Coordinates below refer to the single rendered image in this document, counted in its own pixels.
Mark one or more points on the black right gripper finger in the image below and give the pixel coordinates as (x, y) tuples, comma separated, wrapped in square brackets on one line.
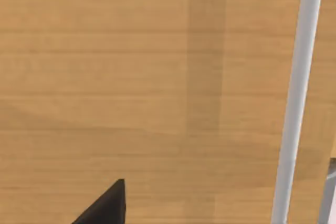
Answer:
[(110, 205)]

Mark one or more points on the wooden door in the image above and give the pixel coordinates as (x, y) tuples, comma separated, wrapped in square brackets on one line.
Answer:
[(131, 77)]

